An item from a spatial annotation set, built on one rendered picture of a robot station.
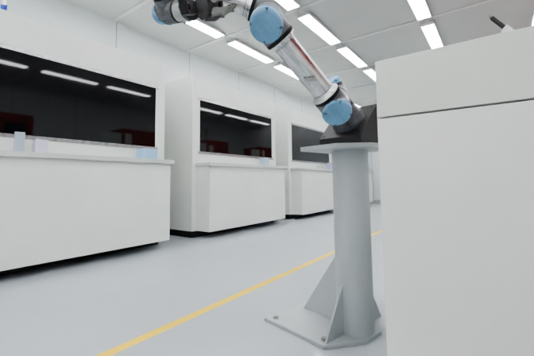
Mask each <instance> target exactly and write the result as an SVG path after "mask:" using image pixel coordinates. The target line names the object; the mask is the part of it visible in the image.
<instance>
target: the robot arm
mask: <svg viewBox="0 0 534 356"><path fill-rule="evenodd" d="M153 1H154V4H155V5H154V6H153V8H152V15H153V19H154V20H155V22H157V23H158V24H160V25H172V24H178V23H184V25H186V22H190V21H195V20H196V19H197V18H198V17H199V18H200V20H203V19H205V21H217V20H218V19H220V18H224V16H226V15H227V14H228V13H236V14H239V15H242V16H244V17H245V18H246V20H247V21H249V22H250V32H251V33H252V35H253V37H254V38H255V39H256V40H257V41H259V42H261V43H263V44H264V45H265V47H266V48H267V49H268V50H269V51H275V52H276V53H277V54H278V55H279V57H280V58H281V59H282V60H283V61H284V62H285V63H286V64H287V66H288V67H289V68H290V69H291V71H292V72H293V73H294V74H295V76H296V77H297V78H298V79H299V81H300V82H301V83H302V84H303V85H304V86H305V87H306V89H307V90H308V91H309V92H310V94H311V95H312V96H313V97H314V99H313V103H314V104H315V106H316V107H317V108H318V109H319V111H320V112H321V113H322V117H323V120H324V121H325V122H326V123H327V124H329V125H332V128H333V130H334V131H335V132H336V133H345V132H347V131H350V130H352V129H354V128H356V127H357V126H359V125H360V124H361V123H362V121H363V119H364V117H365V115H364V114H363V112H362V110H361V109H359V108H358V107H357V106H356V105H355V104H354V103H353V101H352V99H351V97H350V95H349V93H348V91H347V89H346V88H345V86H344V84H343V82H342V79H341V78H340V77H339V76H338V75H335V76H332V77H330V78H327V77H326V76H325V75H324V74H323V72H322V71H321V70H320V69H319V67H318V66H317V65H316V63H315V62H314V60H313V59H312V58H311V57H310V56H309V55H308V53H307V52H306V51H305V49H304V48H303V47H302V45H301V44H300V43H299V41H298V40H297V39H296V38H295V37H294V36H293V27H292V26H291V24H290V23H289V22H288V20H287V19H286V18H285V16H284V11H283V9H282V7H281V5H280V4H278V3H277V2H275V1H273V0H195V1H194V0H153Z"/></svg>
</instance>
